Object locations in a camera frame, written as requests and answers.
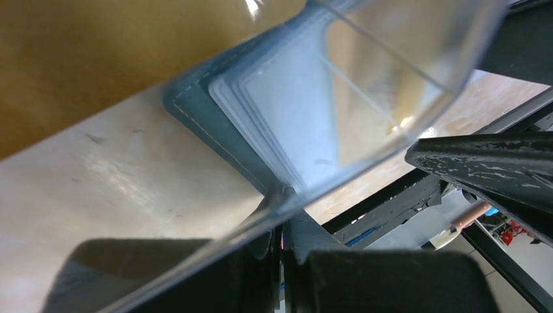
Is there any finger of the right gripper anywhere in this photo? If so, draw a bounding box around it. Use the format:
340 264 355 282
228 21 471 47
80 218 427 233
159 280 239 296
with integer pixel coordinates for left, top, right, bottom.
405 132 552 245

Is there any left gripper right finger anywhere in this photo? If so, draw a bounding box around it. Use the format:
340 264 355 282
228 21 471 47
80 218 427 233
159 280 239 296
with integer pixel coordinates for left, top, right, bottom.
282 211 499 312

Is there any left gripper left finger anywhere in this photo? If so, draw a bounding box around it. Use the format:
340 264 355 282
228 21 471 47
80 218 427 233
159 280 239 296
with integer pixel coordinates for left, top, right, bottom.
43 226 281 312

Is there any clear plastic card box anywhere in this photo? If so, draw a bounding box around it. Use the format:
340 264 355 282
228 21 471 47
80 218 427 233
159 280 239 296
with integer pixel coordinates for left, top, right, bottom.
106 1 507 312

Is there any blue leather card holder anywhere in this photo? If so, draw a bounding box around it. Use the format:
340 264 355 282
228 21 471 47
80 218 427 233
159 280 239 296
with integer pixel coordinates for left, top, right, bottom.
162 0 433 195

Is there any yellow card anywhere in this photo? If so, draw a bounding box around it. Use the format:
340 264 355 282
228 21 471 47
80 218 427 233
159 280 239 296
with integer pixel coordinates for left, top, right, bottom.
1 1 305 158

